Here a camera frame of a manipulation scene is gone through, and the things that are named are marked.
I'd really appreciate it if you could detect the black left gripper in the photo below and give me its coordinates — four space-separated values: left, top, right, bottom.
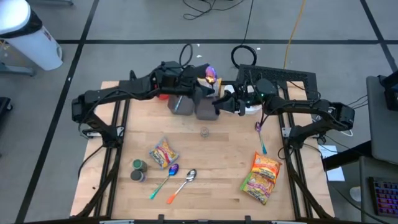
185 65 215 106

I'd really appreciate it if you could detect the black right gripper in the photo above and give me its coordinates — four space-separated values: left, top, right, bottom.
212 85 259 116

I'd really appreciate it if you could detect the gold-bowl spoon purple-blue handle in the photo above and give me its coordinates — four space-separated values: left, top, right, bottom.
204 65 218 86

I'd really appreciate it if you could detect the green ramen packet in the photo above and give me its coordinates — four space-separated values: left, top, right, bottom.
239 170 276 206

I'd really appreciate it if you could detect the green-lid spice jar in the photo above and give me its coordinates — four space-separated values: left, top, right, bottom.
132 159 148 173

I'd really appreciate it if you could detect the dark grey translucent bin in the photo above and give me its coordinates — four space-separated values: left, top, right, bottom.
167 93 197 116
195 96 221 121

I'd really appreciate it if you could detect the white plastic bin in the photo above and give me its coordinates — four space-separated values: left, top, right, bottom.
223 84 262 115

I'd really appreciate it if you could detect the orange ramen packet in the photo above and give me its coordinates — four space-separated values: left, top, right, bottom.
250 151 283 185

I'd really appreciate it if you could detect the blue-edged ramen packet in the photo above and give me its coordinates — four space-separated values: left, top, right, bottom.
149 138 180 170

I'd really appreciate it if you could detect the black-lid spice jar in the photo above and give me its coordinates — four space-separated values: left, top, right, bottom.
129 169 146 183

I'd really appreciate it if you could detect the white paper sheet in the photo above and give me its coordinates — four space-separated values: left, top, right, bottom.
317 144 346 182

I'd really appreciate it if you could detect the black desk beam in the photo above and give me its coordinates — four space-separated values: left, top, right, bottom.
321 139 373 172

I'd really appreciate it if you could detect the grey keyboard desk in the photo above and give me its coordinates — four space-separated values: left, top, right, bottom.
358 155 398 224

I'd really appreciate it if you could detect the white computer mouse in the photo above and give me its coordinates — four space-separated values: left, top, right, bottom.
349 185 363 203

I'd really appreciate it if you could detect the grey side desk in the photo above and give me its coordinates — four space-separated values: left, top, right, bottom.
366 75 398 166

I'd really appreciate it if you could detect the black device on desk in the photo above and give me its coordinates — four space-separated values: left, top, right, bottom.
377 69 398 113

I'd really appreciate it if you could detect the backlit keyboard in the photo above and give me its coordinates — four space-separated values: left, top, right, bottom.
368 176 398 218

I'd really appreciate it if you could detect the white trash can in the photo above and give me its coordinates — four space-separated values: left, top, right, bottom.
0 0 64 72

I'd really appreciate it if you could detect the grey table foot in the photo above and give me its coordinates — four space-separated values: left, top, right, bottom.
0 61 37 77

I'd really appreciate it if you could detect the black floor object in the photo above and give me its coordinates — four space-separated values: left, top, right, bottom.
0 96 14 126

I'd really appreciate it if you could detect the black cable with coil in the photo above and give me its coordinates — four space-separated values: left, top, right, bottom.
230 0 259 70

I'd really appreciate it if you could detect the purple-bowl spoon teal handle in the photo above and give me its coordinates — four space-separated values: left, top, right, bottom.
254 121 268 156

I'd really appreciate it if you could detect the black floor cable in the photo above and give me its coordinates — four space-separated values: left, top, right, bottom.
182 0 246 21

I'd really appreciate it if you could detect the silver spoon orange handle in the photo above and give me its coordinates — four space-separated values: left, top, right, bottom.
165 168 198 205

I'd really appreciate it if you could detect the blue-bowl spoon teal handle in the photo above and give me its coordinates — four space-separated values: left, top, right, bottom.
149 163 180 200

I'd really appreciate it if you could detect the yellow hanging cable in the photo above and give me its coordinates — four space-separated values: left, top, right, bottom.
282 0 308 70

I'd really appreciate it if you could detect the black table-side cable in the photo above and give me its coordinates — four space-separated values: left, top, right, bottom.
76 143 107 180

